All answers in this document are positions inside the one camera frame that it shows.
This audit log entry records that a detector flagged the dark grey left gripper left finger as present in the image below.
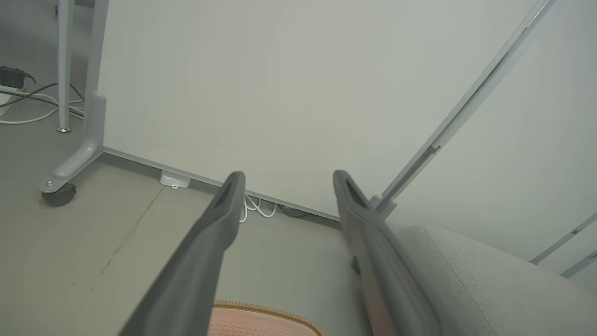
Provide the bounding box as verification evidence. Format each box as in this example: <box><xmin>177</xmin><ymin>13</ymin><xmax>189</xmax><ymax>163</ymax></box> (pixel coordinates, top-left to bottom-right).
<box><xmin>119</xmin><ymin>171</ymin><xmax>246</xmax><ymax>336</ymax></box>

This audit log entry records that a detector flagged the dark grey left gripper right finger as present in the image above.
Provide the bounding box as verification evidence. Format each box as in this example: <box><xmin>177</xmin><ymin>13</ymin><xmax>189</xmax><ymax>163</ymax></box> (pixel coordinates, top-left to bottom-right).
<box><xmin>333</xmin><ymin>170</ymin><xmax>442</xmax><ymax>336</ymax></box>

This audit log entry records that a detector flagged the laundry basket with brown rim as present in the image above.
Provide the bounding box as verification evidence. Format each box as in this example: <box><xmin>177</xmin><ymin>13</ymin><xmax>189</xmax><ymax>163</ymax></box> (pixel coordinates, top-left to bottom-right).
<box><xmin>208</xmin><ymin>301</ymin><xmax>323</xmax><ymax>336</ymax></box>

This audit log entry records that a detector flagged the small white plastic box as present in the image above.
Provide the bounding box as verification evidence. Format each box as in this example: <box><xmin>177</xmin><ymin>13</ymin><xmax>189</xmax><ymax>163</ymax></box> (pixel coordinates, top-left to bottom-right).
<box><xmin>160</xmin><ymin>170</ymin><xmax>192</xmax><ymax>189</ymax></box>

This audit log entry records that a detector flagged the dark grey caster wheel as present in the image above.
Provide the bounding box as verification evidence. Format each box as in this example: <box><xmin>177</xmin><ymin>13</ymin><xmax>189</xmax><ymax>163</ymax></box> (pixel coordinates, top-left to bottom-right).
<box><xmin>41</xmin><ymin>183</ymin><xmax>77</xmax><ymax>207</ymax></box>

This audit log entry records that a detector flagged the white partition panel with grey leg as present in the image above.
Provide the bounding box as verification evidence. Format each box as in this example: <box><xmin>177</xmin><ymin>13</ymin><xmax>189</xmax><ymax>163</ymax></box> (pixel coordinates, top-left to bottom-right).
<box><xmin>37</xmin><ymin>0</ymin><xmax>546</xmax><ymax>223</ymax></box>

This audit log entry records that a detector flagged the grey metal table leg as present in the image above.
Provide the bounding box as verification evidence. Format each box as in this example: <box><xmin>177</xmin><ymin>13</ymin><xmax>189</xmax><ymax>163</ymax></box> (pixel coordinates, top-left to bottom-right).
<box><xmin>55</xmin><ymin>0</ymin><xmax>76</xmax><ymax>133</ymax></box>

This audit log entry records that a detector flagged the white power strip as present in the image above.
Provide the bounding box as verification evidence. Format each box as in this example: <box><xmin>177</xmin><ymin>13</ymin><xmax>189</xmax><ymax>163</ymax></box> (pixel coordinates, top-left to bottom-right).
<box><xmin>0</xmin><ymin>87</ymin><xmax>16</xmax><ymax>116</ymax></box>

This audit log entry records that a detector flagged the black power adapter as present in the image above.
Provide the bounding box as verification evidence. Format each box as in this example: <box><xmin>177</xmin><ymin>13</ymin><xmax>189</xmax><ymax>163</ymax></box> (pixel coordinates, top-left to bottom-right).
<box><xmin>0</xmin><ymin>66</ymin><xmax>27</xmax><ymax>90</ymax></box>

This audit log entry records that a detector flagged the looped white cable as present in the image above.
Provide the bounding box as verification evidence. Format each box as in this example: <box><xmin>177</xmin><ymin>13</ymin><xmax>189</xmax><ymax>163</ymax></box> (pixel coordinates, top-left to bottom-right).
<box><xmin>239</xmin><ymin>194</ymin><xmax>278</xmax><ymax>224</ymax></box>

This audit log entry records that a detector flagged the thin black cable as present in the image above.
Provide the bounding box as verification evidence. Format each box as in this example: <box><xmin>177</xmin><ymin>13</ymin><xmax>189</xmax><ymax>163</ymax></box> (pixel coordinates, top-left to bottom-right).
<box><xmin>279</xmin><ymin>204</ymin><xmax>309</xmax><ymax>219</ymax></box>

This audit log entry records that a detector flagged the white partition panel grey frame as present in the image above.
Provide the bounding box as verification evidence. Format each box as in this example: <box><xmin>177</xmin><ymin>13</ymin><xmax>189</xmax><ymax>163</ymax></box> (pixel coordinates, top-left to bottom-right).
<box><xmin>371</xmin><ymin>0</ymin><xmax>597</xmax><ymax>280</ymax></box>

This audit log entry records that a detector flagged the white floor cable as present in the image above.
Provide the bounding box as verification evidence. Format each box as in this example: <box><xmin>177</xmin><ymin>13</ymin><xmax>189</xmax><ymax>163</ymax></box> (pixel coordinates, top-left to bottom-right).
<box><xmin>0</xmin><ymin>93</ymin><xmax>85</xmax><ymax>126</ymax></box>

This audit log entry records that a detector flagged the dark grey floor cable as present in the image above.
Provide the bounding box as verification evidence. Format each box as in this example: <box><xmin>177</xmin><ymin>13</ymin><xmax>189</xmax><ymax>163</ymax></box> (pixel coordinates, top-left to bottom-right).
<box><xmin>0</xmin><ymin>82</ymin><xmax>85</xmax><ymax>111</ymax></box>

